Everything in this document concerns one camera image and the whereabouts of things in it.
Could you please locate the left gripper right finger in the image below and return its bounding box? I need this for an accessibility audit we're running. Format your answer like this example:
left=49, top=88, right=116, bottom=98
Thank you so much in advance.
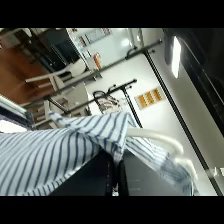
left=118, top=149, right=190, bottom=197

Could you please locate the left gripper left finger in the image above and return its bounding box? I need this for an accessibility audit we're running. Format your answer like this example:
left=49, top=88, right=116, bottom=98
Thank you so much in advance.
left=49, top=150, right=115, bottom=197

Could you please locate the white clothes hanger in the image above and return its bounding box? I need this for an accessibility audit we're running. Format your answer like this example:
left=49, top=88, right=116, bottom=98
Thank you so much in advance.
left=126, top=127, right=200, bottom=181

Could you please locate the blue white striped shirt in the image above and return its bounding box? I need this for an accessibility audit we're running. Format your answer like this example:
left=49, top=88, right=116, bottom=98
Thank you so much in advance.
left=0, top=110, right=201, bottom=197

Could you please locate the black clothes rack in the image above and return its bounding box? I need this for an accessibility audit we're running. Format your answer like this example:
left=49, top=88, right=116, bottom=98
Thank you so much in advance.
left=61, top=78, right=144, bottom=129

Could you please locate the white chair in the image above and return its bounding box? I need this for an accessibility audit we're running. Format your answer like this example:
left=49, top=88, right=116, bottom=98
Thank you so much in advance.
left=24, top=58, right=90, bottom=95

